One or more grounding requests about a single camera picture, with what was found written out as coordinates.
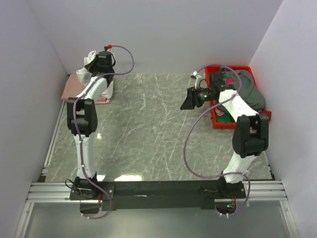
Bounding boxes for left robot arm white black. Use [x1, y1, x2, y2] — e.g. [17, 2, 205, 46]
[66, 45, 116, 199]

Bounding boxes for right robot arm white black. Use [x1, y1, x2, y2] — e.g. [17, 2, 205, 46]
[180, 67, 269, 198]

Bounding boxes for green t shirt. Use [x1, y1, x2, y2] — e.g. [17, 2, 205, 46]
[216, 114, 235, 123]

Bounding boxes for grey t shirt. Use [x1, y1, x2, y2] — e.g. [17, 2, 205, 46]
[220, 67, 265, 111]

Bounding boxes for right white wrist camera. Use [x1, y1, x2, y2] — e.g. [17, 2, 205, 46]
[190, 71, 202, 87]

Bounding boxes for red plastic bin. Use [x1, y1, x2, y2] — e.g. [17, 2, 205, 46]
[205, 65, 271, 129]

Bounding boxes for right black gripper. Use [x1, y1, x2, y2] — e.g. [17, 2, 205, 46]
[180, 86, 214, 111]

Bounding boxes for white t shirt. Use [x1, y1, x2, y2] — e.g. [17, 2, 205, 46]
[76, 51, 113, 100]

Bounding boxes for folded light pink t shirt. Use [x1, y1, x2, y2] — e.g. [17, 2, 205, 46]
[96, 98, 110, 104]

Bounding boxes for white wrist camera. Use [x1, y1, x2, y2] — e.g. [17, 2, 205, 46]
[190, 71, 202, 87]
[104, 44, 114, 54]

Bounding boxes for folded salmon t shirt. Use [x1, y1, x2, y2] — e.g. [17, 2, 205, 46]
[61, 74, 85, 101]

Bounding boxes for black base beam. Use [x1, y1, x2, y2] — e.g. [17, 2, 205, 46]
[69, 178, 247, 214]

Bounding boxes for aluminium rail frame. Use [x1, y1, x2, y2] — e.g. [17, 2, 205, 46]
[15, 180, 287, 238]

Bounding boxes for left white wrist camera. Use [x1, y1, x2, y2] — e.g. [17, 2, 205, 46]
[104, 44, 114, 54]

